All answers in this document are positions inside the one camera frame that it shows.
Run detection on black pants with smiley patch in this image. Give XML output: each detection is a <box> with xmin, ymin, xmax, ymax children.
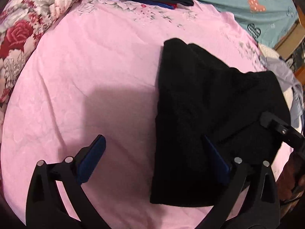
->
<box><xmin>150</xmin><ymin>38</ymin><xmax>291</xmax><ymax>207</ymax></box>

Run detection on teal heart print sheet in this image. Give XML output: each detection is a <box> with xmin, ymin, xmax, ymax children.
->
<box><xmin>198</xmin><ymin>0</ymin><xmax>298</xmax><ymax>48</ymax></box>

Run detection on person's right hand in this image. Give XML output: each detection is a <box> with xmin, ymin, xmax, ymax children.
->
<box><xmin>276</xmin><ymin>152</ymin><xmax>304</xmax><ymax>218</ymax></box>

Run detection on pink floral bed sheet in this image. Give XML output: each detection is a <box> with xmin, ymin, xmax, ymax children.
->
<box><xmin>1</xmin><ymin>0</ymin><xmax>262</xmax><ymax>228</ymax></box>

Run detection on wooden glass cabinet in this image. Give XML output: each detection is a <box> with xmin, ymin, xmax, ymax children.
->
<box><xmin>274</xmin><ymin>6</ymin><xmax>304</xmax><ymax>86</ymax></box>

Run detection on lavender grey crumpled clothes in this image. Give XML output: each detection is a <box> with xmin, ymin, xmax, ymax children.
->
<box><xmin>258</xmin><ymin>44</ymin><xmax>304</xmax><ymax>132</ymax></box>

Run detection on folded red garment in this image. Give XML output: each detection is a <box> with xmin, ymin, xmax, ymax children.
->
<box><xmin>167</xmin><ymin>3</ymin><xmax>177</xmax><ymax>9</ymax></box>

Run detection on red white floral pillow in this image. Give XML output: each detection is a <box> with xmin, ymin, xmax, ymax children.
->
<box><xmin>1</xmin><ymin>0</ymin><xmax>78</xmax><ymax>105</ymax></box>

